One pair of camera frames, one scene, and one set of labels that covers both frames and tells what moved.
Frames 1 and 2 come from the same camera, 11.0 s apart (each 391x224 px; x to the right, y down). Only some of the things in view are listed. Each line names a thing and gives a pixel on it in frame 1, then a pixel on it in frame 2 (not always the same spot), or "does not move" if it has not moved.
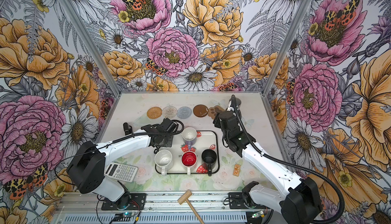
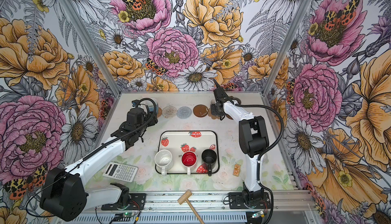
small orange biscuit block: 236,170 does not move
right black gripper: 217,120 → 222,114
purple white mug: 189,135 → 213,107
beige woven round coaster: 169,112 does not move
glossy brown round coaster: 200,110 does not move
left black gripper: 168,144 → 152,122
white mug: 163,161 does not move
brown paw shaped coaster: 213,111 does not move
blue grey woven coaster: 184,112 does not move
